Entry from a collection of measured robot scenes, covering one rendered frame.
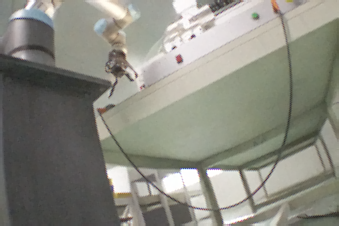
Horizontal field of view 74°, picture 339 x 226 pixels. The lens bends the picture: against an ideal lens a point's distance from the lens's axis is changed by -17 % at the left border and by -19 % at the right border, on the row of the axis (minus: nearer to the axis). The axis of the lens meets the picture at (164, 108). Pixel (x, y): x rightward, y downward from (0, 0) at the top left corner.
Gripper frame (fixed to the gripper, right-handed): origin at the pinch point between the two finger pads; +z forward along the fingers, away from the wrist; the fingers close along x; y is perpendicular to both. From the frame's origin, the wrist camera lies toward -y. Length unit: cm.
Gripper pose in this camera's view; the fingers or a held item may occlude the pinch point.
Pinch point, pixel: (121, 90)
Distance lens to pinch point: 113.9
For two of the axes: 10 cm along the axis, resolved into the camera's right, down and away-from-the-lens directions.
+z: 1.2, 8.0, -5.9
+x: 7.7, -4.5, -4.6
